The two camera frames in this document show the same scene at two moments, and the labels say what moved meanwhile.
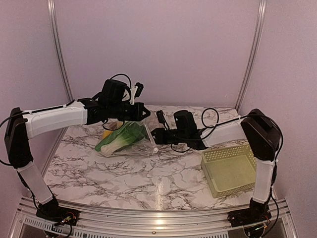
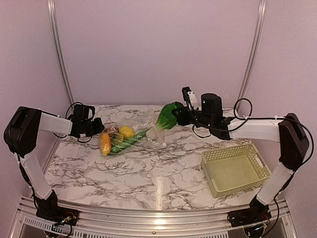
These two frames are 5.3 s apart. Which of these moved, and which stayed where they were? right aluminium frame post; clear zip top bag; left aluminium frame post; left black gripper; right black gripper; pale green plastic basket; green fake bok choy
Moved: right black gripper; clear zip top bag; left black gripper; green fake bok choy
Stayed: right aluminium frame post; left aluminium frame post; pale green plastic basket
